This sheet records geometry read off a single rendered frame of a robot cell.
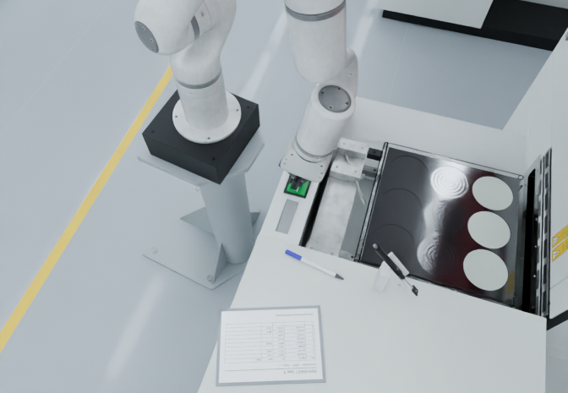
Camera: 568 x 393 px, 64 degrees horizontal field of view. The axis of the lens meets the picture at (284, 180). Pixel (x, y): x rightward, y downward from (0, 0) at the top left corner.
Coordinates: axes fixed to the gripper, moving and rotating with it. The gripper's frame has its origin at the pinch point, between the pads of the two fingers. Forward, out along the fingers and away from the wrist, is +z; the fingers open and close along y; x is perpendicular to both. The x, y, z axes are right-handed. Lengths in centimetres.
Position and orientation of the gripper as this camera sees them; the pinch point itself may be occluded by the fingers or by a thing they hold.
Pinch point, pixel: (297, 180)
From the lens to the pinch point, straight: 109.2
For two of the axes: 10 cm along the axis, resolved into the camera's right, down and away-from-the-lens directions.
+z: -1.9, 4.7, 8.6
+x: -3.1, 8.1, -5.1
